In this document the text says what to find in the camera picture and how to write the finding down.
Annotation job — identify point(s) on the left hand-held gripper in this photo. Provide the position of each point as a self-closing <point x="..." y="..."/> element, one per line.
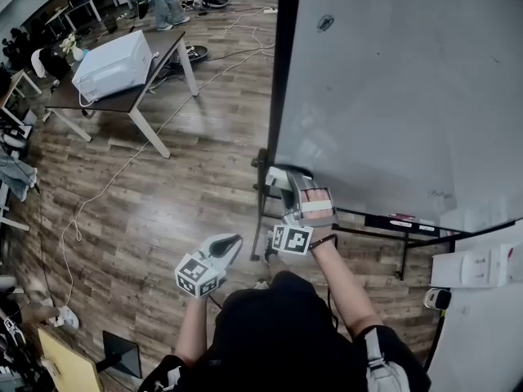
<point x="199" y="277"/>

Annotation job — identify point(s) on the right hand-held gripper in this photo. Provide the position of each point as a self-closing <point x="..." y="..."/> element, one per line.
<point x="294" y="239"/>

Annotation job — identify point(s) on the white whiteboard with black frame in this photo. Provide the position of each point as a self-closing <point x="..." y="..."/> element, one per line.
<point x="388" y="96"/>

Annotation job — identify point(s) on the person's left forearm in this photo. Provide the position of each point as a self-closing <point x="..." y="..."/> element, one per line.
<point x="192" y="329"/>

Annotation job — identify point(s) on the grey shoulder bag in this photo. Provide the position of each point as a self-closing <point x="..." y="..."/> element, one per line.
<point x="386" y="370"/>

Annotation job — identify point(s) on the person's right forearm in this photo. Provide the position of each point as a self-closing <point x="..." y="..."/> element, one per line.
<point x="343" y="284"/>

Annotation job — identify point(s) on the white whiteboard marker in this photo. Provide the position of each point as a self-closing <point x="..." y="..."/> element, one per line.
<point x="400" y="223"/>
<point x="426" y="228"/>

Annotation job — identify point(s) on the person's right hand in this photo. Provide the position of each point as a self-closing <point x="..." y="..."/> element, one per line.
<point x="315" y="195"/>

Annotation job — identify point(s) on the person's black white sneaker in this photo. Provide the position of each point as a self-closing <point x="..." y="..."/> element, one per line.
<point x="269" y="256"/>
<point x="261" y="285"/>

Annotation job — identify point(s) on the black wrist band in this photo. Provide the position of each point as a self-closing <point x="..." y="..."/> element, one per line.
<point x="323" y="241"/>

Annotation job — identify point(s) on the person's leg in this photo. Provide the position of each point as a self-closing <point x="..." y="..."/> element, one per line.
<point x="282" y="265"/>

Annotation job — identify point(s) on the person's black t-shirt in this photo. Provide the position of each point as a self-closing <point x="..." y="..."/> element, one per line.
<point x="282" y="341"/>

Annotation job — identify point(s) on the black white waist bag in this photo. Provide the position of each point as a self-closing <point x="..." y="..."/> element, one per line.
<point x="161" y="376"/>

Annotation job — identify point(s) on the black monitor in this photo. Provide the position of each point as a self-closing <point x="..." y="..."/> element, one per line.
<point x="122" y="353"/>

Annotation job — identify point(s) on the dark table with white legs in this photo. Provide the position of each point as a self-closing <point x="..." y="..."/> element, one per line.
<point x="118" y="100"/>

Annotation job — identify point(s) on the yellow board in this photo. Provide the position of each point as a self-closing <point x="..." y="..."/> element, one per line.
<point x="67" y="362"/>

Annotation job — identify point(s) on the white microwave oven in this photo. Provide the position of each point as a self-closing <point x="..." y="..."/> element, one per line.
<point x="112" y="65"/>

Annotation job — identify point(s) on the black jacket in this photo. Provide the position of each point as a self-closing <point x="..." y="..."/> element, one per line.
<point x="55" y="63"/>

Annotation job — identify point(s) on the vase with flowers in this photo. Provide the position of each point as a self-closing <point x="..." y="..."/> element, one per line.
<point x="73" y="47"/>

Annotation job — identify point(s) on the white chair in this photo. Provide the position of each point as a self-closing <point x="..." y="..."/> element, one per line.
<point x="37" y="61"/>

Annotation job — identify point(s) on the small black white wall device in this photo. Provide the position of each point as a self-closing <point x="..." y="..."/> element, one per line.
<point x="438" y="298"/>

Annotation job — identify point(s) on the white wall panel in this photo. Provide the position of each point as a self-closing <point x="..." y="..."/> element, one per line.
<point x="474" y="265"/>

